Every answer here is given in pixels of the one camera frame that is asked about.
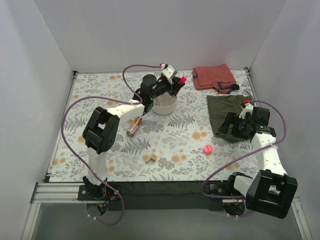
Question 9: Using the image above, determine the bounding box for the gold binder clip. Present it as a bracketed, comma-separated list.
[145, 153, 157, 164]

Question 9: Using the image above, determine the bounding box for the pink black highlighter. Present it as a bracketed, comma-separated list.
[179, 76, 187, 84]

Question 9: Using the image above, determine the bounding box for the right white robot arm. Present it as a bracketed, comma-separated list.
[219, 103, 298, 219]

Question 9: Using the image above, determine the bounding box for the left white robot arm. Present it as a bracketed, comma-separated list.
[82, 74, 187, 200]

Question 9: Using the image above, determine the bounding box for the white divided round organizer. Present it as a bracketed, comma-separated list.
[152, 93, 178, 116]

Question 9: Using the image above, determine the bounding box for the folded olive green cloth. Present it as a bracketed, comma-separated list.
[207, 95, 252, 143]

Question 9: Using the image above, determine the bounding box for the pink round sharpener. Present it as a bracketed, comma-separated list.
[203, 144, 214, 155]

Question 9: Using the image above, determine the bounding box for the folded red cloth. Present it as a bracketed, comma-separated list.
[192, 64, 240, 94]

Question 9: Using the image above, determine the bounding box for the floral patterned table mat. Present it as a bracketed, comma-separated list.
[48, 70, 258, 183]

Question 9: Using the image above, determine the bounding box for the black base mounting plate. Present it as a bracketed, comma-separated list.
[77, 180, 246, 216]

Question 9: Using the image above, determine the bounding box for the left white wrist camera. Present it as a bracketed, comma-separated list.
[159, 63, 177, 85]

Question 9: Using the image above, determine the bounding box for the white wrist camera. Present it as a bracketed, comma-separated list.
[159, 63, 177, 85]
[239, 99, 254, 119]

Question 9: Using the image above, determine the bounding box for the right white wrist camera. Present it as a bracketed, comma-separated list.
[239, 99, 254, 119]

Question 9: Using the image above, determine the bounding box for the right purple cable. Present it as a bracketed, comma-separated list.
[201, 99, 288, 218]

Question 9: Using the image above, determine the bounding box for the purple cable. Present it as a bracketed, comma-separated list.
[61, 63, 163, 226]
[201, 99, 288, 218]

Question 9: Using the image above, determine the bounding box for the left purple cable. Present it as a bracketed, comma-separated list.
[61, 63, 163, 226]

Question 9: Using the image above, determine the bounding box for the aluminium front rail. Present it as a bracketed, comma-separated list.
[30, 182, 82, 204]

